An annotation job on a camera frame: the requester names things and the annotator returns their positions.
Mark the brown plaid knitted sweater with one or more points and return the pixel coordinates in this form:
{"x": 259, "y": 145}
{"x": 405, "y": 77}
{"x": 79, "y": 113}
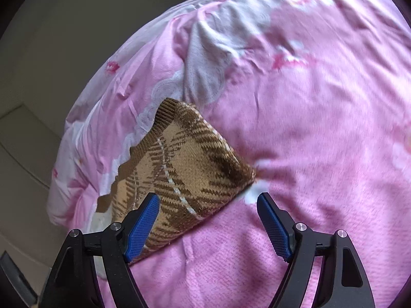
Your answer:
{"x": 192, "y": 166}

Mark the pink floral duvet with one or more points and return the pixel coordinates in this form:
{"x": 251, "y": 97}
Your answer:
{"x": 321, "y": 118}

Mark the white wardrobe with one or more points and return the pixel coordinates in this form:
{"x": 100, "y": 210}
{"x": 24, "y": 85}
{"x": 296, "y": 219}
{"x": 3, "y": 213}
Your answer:
{"x": 25, "y": 173}

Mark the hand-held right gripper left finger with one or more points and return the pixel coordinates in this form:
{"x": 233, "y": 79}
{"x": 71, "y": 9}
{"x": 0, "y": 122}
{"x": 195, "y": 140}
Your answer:
{"x": 143, "y": 227}

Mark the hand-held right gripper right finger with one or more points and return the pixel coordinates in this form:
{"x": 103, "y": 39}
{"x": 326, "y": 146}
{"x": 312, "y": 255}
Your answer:
{"x": 274, "y": 227}

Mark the white plaid knitted sweater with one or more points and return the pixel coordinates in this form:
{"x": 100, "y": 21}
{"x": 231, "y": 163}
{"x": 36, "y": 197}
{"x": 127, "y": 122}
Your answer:
{"x": 99, "y": 223}

